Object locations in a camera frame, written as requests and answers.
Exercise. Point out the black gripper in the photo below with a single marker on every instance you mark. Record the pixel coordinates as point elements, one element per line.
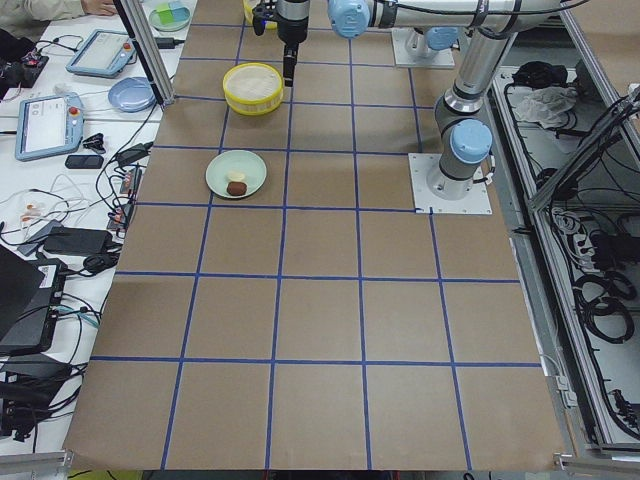
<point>290,27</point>

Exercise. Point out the white steamed bun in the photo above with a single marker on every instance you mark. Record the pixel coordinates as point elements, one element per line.
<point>236,176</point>

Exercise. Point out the green bowl with blocks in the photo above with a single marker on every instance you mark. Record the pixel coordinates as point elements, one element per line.
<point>170,16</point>

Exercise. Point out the light green plate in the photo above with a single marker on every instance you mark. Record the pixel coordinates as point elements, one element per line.
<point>235,160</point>

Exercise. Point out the brown steamed bun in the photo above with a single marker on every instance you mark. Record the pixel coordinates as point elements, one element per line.
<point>236,188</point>

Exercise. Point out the blue plate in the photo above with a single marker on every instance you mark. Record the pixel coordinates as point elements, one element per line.
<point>132,94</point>

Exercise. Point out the far teach pendant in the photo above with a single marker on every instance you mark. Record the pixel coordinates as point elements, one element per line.
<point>103,54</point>

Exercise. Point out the teach pendant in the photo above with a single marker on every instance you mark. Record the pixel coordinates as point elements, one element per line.
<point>49,126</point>
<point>103,54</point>

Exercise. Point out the near teach pendant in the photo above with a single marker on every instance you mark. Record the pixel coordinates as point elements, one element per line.
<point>49,126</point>

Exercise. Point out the white cloth rag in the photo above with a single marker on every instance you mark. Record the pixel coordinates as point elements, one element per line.
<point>548,107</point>

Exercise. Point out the black power adapter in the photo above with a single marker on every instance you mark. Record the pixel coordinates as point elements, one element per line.
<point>76,241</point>

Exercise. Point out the black laptop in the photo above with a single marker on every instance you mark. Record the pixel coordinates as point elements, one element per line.
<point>30,292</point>

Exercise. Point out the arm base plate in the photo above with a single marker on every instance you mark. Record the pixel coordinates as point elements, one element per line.
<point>405,55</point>
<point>434,193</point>

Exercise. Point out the aluminium frame post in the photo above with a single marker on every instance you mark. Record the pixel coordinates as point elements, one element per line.
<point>137,27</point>

